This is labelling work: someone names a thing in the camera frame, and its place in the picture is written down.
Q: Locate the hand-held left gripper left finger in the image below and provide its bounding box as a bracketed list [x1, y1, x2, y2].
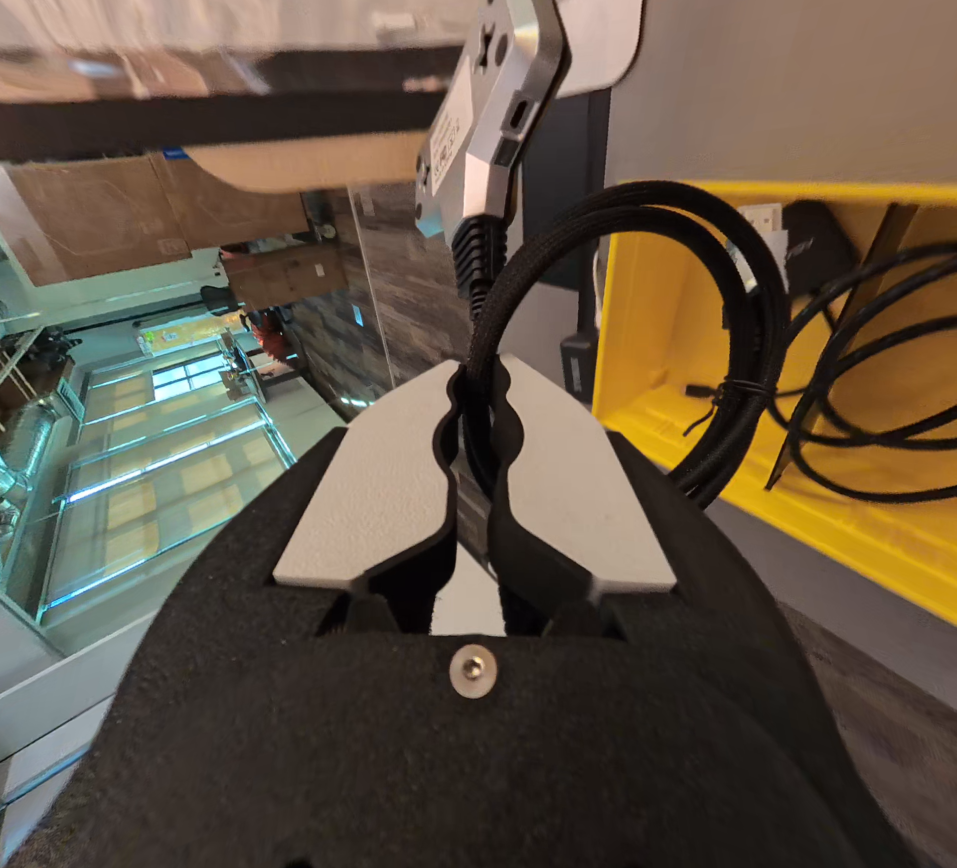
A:
[271, 360, 468, 595]

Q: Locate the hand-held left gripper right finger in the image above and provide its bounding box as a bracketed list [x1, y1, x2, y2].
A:
[486, 352, 679, 620]

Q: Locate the yellow plastic bin with cables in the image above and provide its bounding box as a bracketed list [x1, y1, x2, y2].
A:
[592, 180, 957, 626]

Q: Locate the black braided hdmi cable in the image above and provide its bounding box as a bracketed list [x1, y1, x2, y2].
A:
[452, 180, 791, 636]

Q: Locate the grey hub adapter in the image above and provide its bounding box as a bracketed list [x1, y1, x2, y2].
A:
[413, 0, 573, 322]

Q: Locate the white plug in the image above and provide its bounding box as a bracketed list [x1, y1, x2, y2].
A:
[736, 203, 790, 264]

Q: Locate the small cardboard box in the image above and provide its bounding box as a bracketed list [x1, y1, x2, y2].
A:
[220, 244, 348, 308]

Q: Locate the rounded wooden board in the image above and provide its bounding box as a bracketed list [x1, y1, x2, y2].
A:
[179, 128, 438, 195]

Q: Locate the black power adapter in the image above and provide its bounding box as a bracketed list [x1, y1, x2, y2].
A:
[781, 199, 861, 301]

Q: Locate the large cardboard box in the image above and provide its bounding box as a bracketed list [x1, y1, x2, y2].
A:
[0, 150, 311, 286]

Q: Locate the white document stand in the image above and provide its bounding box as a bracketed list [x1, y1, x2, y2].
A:
[478, 0, 650, 98]

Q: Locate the thin black cable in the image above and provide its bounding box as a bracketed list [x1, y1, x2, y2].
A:
[778, 244, 957, 504]

